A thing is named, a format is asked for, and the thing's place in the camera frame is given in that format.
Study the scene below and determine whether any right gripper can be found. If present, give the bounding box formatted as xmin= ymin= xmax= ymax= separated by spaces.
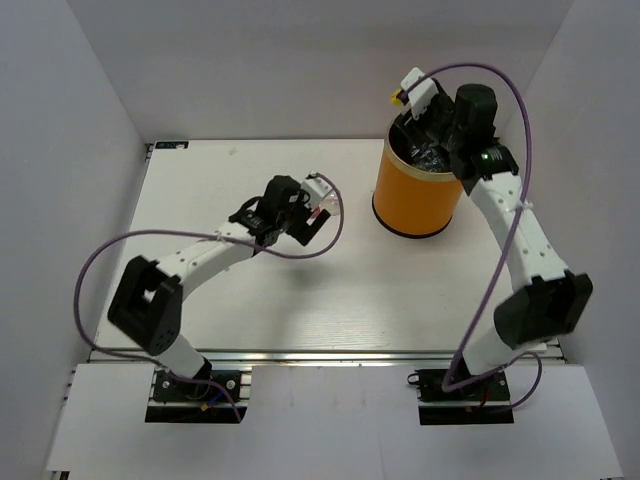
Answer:
xmin=394 ymin=89 xmax=464 ymax=153

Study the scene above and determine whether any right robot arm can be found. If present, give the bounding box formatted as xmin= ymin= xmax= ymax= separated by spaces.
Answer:
xmin=409 ymin=80 xmax=593 ymax=399

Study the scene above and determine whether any large clear unlabelled bottle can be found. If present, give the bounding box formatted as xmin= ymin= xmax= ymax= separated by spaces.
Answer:
xmin=407 ymin=144 xmax=450 ymax=173

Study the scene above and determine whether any orange cylindrical bin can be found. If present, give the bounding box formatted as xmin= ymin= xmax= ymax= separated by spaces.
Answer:
xmin=372 ymin=112 xmax=463 ymax=239

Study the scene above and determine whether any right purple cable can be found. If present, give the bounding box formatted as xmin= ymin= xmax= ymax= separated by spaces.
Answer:
xmin=407 ymin=62 xmax=546 ymax=412

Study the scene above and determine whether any yellow-cap orange-label bottle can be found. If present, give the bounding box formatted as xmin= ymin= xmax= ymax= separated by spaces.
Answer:
xmin=390 ymin=88 xmax=407 ymax=107

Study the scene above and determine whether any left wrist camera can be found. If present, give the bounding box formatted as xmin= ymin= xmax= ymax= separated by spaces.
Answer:
xmin=301 ymin=172 xmax=333 ymax=210

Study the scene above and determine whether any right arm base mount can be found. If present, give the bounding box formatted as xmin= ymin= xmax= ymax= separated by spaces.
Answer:
xmin=407 ymin=369 xmax=514 ymax=426

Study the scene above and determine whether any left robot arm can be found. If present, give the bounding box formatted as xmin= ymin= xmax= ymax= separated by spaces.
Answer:
xmin=107 ymin=174 xmax=335 ymax=399

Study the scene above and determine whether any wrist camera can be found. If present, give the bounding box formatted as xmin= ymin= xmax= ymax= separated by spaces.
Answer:
xmin=398 ymin=67 xmax=438 ymax=120
xmin=301 ymin=172 xmax=333 ymax=210

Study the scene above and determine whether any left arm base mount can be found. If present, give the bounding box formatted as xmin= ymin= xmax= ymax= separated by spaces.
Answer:
xmin=145 ymin=370 xmax=251 ymax=425

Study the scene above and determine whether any blue table sticker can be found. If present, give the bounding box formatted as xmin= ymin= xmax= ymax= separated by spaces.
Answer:
xmin=154 ymin=141 xmax=189 ymax=150

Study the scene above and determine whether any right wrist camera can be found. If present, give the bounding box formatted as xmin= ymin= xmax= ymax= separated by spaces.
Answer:
xmin=398 ymin=67 xmax=438 ymax=120

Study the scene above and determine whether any small red-label clear bottle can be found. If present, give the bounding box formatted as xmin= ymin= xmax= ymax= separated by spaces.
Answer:
xmin=311 ymin=192 xmax=343 ymax=220

